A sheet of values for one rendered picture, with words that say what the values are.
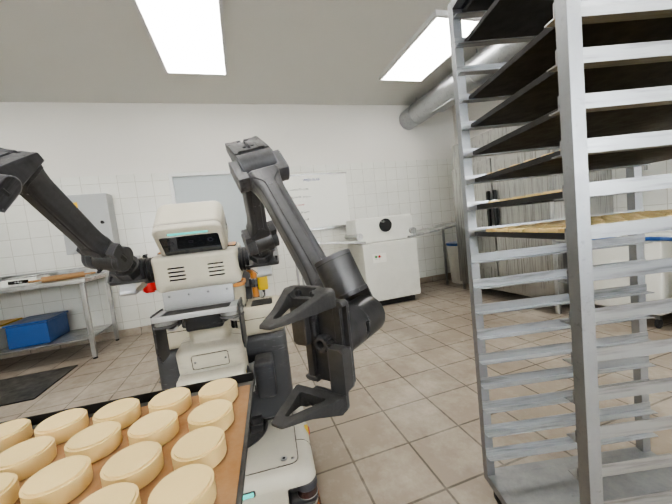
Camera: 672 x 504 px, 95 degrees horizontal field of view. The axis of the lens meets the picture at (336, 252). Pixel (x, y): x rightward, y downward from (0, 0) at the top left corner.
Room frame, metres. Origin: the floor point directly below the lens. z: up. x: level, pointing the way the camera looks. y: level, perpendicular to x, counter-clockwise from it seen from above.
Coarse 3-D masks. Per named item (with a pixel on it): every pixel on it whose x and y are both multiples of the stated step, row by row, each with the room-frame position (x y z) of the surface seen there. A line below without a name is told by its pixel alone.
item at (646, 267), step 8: (616, 264) 0.65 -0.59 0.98; (624, 264) 0.65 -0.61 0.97; (632, 264) 0.65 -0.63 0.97; (640, 264) 0.65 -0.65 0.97; (648, 264) 0.65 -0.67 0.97; (656, 264) 0.65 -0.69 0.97; (664, 264) 0.66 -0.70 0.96; (600, 272) 0.65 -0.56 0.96; (608, 272) 0.65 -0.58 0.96; (616, 272) 0.65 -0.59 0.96; (624, 272) 0.65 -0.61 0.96; (632, 272) 0.65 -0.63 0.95; (640, 272) 0.65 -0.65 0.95; (648, 272) 0.65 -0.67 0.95; (656, 272) 0.65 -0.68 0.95; (560, 280) 0.67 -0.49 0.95; (568, 280) 0.65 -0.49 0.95
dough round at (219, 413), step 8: (216, 400) 0.37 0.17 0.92; (224, 400) 0.37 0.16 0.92; (200, 408) 0.36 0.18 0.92; (208, 408) 0.35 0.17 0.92; (216, 408) 0.35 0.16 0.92; (224, 408) 0.35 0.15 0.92; (232, 408) 0.36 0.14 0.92; (192, 416) 0.34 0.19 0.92; (200, 416) 0.34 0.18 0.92; (208, 416) 0.34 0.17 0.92; (216, 416) 0.34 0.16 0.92; (224, 416) 0.34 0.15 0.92; (232, 416) 0.35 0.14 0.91; (192, 424) 0.33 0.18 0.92; (200, 424) 0.33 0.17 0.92; (208, 424) 0.33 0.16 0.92; (216, 424) 0.33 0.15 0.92; (224, 424) 0.34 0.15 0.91
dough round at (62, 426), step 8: (80, 408) 0.39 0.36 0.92; (56, 416) 0.38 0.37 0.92; (64, 416) 0.37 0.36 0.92; (72, 416) 0.37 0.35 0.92; (80, 416) 0.37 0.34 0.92; (40, 424) 0.36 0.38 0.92; (48, 424) 0.36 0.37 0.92; (56, 424) 0.36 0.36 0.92; (64, 424) 0.35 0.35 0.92; (72, 424) 0.36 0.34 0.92; (80, 424) 0.37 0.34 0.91; (88, 424) 0.38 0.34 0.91; (40, 432) 0.35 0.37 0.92; (48, 432) 0.35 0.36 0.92; (56, 432) 0.35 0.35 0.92; (64, 432) 0.35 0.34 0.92; (72, 432) 0.36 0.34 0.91; (56, 440) 0.35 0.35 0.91; (64, 440) 0.35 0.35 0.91
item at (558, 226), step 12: (600, 216) 1.01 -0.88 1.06; (612, 216) 0.95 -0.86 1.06; (624, 216) 0.90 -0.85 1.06; (636, 216) 0.82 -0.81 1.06; (648, 216) 0.78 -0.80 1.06; (660, 216) 0.76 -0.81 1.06; (492, 228) 1.01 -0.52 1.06; (504, 228) 0.94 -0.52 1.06; (516, 228) 0.88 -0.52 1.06; (528, 228) 0.83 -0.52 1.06; (540, 228) 0.78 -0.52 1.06; (552, 228) 0.75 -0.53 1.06
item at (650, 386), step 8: (624, 384) 0.65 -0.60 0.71; (632, 384) 0.65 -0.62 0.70; (640, 384) 0.65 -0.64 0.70; (648, 384) 0.65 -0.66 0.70; (656, 384) 0.65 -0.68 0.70; (664, 384) 0.66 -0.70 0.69; (600, 392) 0.65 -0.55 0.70; (608, 392) 0.65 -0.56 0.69; (616, 392) 0.65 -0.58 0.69; (624, 392) 0.65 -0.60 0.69; (632, 392) 0.65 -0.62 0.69; (640, 392) 0.65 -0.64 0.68; (648, 392) 0.65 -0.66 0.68; (656, 392) 0.65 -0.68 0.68; (568, 400) 0.66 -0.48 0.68; (600, 400) 0.65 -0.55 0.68
